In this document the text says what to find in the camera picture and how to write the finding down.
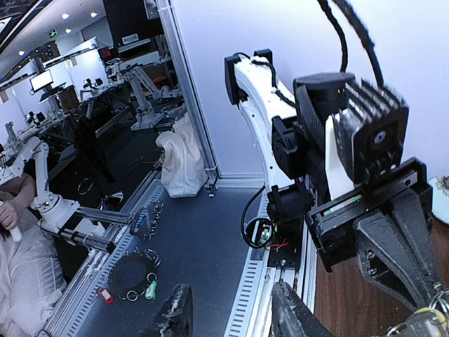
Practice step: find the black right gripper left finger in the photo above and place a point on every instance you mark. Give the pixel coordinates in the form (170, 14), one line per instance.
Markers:
(175, 316)

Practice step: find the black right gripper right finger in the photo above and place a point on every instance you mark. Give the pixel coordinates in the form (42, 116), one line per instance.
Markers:
(291, 317)

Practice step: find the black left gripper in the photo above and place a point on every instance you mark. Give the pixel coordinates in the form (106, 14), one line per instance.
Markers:
(400, 263)

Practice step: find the large keyring with red grip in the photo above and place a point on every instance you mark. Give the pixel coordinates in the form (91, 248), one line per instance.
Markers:
(431, 321)

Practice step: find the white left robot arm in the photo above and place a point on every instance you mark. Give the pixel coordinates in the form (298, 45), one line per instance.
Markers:
(288, 125)

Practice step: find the black keyring on floor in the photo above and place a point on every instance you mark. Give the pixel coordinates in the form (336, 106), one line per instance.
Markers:
(134, 275)

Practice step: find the light blue flower plate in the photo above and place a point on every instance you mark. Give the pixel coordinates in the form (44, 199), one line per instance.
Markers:
(440, 198)

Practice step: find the person at background desk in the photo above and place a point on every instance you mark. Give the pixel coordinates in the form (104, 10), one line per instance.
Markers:
(24, 256)

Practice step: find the white plastic bag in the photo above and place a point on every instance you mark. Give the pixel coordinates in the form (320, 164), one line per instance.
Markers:
(183, 171)

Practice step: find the metal table edge rail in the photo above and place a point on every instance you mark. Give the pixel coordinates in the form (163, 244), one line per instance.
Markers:
(251, 313)

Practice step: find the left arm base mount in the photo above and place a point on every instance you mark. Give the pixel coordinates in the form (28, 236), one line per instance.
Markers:
(263, 236)

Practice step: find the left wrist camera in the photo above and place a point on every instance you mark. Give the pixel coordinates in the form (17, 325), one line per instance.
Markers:
(364, 139)

